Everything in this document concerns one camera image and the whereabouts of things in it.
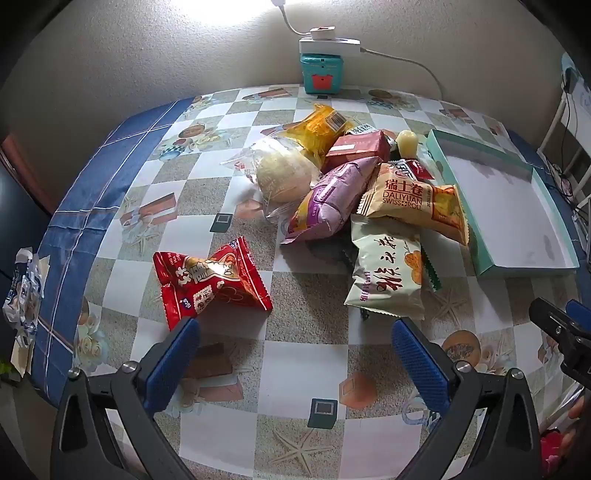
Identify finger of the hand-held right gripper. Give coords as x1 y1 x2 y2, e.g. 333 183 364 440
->
529 298 591 402
566 299 591 337

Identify brown wooden furniture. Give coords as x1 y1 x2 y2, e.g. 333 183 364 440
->
0 134 51 217

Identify white power strip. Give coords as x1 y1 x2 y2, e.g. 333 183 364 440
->
298 27 362 55

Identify teal cardboard box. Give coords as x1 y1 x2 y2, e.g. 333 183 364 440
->
425 129 580 278

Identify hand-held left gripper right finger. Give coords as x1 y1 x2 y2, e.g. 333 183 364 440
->
392 316 542 480

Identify green edged snack packet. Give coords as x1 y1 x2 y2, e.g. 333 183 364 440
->
418 244 444 292

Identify blue plaid cloth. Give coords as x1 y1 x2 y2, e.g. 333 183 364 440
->
30 95 591 388

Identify teal toy box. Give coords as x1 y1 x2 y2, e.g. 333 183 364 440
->
300 52 343 95

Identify yellow cake packet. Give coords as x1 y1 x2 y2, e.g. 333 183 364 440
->
263 104 356 169

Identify white packet with orange flower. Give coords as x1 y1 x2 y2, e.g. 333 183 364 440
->
344 215 426 321

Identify printed checkered table cover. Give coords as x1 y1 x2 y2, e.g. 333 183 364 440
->
69 83 578 480

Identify pale yellow jelly cup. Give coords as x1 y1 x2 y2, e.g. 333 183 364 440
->
394 130 420 161

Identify crumpled white blue wrapper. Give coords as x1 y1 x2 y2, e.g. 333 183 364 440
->
2 247 47 352

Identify white power cable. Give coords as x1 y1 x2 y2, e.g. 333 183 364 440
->
360 46 444 101

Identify purple snack packet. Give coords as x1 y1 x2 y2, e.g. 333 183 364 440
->
279 157 384 245

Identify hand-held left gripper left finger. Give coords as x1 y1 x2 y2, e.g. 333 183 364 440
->
50 316 201 480

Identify orange roll cake packet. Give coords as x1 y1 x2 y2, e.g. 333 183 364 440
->
355 162 469 245

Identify large red snack packet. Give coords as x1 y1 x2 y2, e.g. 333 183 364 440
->
152 236 274 332

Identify white rack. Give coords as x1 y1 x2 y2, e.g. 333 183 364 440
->
538 97 591 185

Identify red snack box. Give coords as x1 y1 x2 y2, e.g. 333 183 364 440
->
321 129 393 175

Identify bread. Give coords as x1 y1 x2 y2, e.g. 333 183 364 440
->
221 136 324 224

